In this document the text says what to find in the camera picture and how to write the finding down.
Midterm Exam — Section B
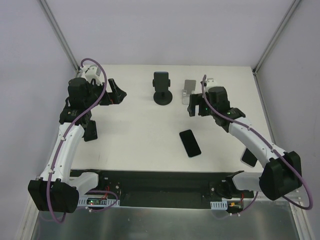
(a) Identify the silver folding phone stand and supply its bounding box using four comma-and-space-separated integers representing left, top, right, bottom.
181, 79, 197, 105

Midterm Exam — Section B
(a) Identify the black clamp phone stand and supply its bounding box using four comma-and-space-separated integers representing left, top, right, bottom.
153, 88, 173, 106

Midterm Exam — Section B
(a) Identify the blue-edged black phone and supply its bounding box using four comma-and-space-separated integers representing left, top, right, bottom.
152, 71, 170, 92

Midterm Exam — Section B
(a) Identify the teal-edged black phone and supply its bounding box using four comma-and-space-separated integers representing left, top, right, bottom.
179, 129, 202, 158

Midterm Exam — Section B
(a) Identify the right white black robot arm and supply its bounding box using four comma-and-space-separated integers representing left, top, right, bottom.
187, 86, 303, 201

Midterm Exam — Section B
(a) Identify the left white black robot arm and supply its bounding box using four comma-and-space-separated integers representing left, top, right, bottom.
28, 77, 127, 213

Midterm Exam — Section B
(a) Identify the white-edged black phone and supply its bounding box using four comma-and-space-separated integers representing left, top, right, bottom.
240, 148, 258, 168

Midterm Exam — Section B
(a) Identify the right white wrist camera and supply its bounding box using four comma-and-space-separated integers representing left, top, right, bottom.
204, 78, 219, 89

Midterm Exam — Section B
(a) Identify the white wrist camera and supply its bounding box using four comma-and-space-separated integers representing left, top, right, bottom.
80, 64, 103, 86
204, 78, 219, 89

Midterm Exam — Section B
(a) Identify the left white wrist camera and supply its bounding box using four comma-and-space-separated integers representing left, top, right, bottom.
80, 64, 103, 86

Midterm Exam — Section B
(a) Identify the right aluminium frame post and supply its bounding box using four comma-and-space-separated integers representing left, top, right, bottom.
252, 0, 303, 76

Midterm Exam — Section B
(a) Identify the aluminium frame post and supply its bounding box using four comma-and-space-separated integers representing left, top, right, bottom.
252, 0, 303, 76
37, 0, 80, 73

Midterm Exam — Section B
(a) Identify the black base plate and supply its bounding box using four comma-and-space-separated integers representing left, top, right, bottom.
72, 170, 258, 208

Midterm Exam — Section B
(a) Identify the left aluminium frame post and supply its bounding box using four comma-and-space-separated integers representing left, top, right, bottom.
37, 0, 80, 73

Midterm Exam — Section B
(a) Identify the right white cable duct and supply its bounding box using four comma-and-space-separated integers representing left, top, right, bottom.
209, 199, 244, 210

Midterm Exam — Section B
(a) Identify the white cable duct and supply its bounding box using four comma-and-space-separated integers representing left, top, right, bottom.
209, 199, 244, 210
77, 196, 120, 208

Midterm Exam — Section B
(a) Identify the left white cable duct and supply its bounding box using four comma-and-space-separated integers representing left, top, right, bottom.
77, 196, 120, 208

